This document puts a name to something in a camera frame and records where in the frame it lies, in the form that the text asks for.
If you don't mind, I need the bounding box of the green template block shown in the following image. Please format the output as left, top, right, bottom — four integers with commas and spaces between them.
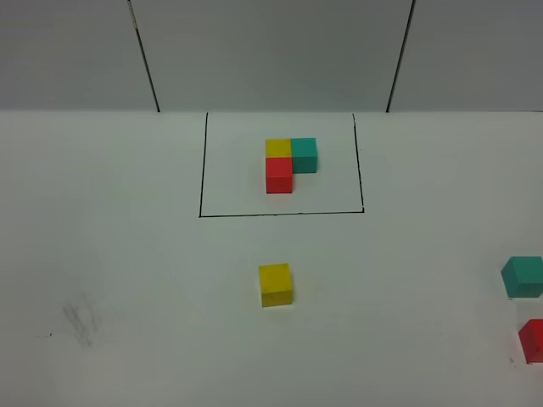
291, 137, 318, 174

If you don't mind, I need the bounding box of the red template block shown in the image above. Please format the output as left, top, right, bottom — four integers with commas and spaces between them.
266, 157, 294, 194

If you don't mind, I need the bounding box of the yellow template block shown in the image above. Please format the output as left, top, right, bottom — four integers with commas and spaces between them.
265, 138, 292, 159

